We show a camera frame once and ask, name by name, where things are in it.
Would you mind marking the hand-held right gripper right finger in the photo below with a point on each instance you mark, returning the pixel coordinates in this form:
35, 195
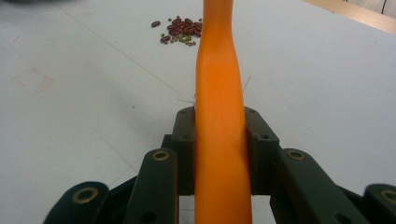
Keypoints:
260, 146

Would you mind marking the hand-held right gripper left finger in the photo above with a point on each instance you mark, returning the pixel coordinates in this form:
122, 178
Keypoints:
186, 155

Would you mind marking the pile of red green beans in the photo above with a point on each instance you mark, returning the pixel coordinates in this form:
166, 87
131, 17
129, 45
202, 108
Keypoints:
183, 29

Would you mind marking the white table sheet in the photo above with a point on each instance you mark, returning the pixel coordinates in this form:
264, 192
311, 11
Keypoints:
77, 93

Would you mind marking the wooden table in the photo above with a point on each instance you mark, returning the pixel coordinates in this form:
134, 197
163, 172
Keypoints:
367, 17

